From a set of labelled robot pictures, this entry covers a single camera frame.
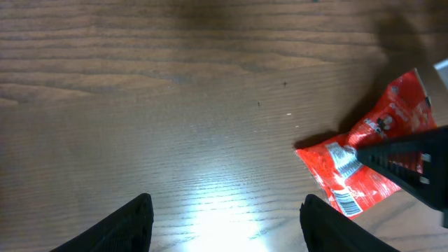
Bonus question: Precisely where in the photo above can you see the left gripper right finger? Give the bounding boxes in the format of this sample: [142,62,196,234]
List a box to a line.
[300,194,398,252]

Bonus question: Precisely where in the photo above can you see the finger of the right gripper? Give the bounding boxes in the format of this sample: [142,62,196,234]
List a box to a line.
[356,126,447,228]

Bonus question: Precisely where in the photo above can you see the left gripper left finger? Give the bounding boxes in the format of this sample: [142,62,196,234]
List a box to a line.
[51,193,154,252]

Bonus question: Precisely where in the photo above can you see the red snack bag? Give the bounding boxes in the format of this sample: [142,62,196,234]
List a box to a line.
[296,69,437,219]

